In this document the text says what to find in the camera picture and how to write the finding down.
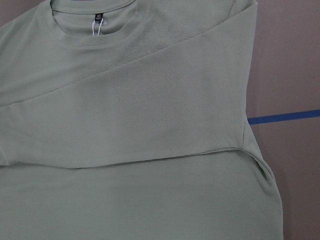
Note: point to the olive green long-sleeve shirt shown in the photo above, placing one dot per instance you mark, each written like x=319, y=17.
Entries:
x=126, y=120

